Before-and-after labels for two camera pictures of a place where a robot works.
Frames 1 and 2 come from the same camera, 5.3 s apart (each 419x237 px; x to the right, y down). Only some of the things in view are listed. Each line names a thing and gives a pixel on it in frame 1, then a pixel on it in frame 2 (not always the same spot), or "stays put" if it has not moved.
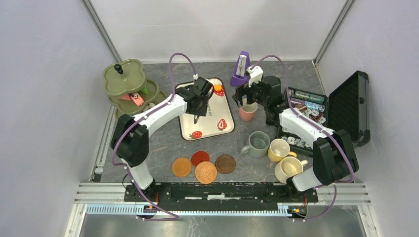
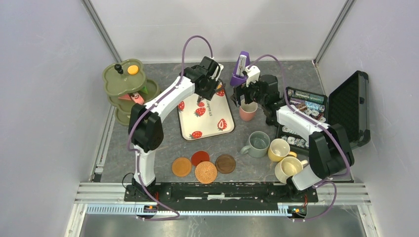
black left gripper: x=202 y=111 -> x=208 y=95
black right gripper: x=240 y=91 stays put
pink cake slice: x=126 y=97 stays put
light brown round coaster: x=182 y=167 stays put
